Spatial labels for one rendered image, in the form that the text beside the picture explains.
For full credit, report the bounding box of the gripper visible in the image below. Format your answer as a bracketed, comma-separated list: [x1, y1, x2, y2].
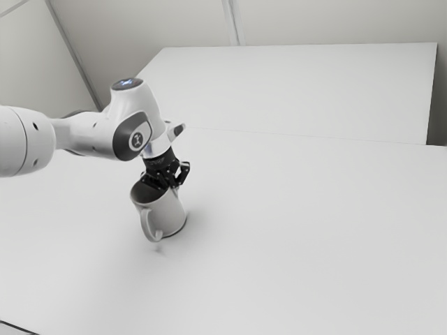
[140, 147, 192, 193]

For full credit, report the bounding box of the white mug with handle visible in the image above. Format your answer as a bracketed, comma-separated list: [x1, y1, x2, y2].
[129, 180, 187, 243]

